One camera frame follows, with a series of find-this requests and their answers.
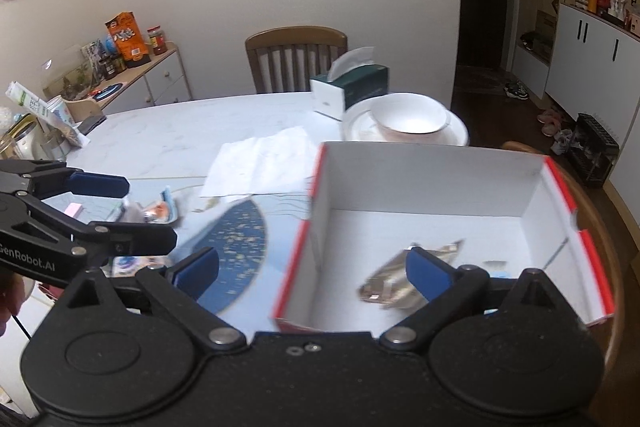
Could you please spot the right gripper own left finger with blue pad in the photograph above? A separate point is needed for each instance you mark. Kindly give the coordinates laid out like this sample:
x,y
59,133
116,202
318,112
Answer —
x,y
175,292

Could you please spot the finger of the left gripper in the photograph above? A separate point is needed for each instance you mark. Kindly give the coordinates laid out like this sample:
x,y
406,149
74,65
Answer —
x,y
49,183
69,243

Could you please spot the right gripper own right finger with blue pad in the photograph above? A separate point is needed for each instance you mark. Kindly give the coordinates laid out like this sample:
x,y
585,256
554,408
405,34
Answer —
x,y
451,293

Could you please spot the pink sticky note pad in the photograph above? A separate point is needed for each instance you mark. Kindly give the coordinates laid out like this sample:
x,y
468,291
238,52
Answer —
x,y
73,209

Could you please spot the brown foil snack packet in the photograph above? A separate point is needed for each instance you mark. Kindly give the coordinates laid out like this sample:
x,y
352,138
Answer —
x,y
400,279

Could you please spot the silver chicken snack pouch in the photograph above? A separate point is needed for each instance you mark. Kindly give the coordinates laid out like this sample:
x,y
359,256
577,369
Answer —
x,y
163,211

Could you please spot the person's hand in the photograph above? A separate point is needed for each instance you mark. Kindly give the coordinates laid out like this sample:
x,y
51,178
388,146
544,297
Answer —
x,y
12,296

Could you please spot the white red cardboard box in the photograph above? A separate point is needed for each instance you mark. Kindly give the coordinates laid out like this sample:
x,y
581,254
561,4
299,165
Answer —
x,y
369,201

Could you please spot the white sideboard cabinet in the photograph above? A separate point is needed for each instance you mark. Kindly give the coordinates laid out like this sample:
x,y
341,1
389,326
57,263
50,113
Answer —
x,y
162,81

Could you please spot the white paper napkins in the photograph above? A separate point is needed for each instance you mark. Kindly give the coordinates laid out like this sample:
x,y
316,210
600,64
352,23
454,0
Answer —
x,y
279,163

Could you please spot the orange snack bag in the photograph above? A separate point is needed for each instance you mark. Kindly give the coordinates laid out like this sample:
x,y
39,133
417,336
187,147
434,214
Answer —
x,y
128,39

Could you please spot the red lidded jar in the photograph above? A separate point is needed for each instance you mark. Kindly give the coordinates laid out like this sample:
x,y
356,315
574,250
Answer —
x,y
157,40

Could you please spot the white plate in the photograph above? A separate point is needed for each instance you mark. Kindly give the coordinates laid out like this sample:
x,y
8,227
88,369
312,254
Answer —
x,y
359,125

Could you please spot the black shoe rack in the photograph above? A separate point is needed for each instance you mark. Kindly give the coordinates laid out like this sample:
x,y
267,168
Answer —
x,y
593,151

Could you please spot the green white tissue box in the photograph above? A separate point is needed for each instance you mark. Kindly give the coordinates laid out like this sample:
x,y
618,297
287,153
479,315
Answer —
x,y
352,78

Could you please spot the wooden dining chair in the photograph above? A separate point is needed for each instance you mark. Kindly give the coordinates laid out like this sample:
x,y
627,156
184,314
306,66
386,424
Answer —
x,y
284,59

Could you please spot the white wall cabinet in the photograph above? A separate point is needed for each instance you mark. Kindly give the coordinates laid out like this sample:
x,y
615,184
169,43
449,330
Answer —
x,y
595,62

